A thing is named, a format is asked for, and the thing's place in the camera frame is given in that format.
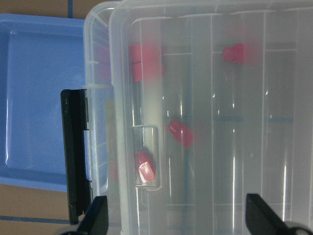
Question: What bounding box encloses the clear plastic storage box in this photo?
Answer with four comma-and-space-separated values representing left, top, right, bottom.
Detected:
83, 1, 128, 235

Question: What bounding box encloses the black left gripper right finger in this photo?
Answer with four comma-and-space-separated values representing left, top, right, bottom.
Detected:
246, 193, 288, 235

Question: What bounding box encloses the clear plastic box lid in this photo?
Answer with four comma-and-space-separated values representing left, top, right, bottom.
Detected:
110, 0, 313, 235

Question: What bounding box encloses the red block upper pair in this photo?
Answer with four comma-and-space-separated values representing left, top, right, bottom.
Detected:
128, 44, 162, 65

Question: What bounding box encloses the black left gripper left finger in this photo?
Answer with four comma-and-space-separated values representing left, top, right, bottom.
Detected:
76, 196, 109, 235

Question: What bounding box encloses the blue plastic tray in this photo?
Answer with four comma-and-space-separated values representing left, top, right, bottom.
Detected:
0, 14, 85, 191

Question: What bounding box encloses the black box latch handle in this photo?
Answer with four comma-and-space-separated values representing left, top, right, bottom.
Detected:
61, 89, 91, 225

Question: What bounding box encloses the red block lower pair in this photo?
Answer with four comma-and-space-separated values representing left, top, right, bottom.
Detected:
130, 62, 165, 82

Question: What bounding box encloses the red block pair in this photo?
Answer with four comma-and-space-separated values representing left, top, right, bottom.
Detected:
130, 62, 165, 82
128, 44, 162, 65

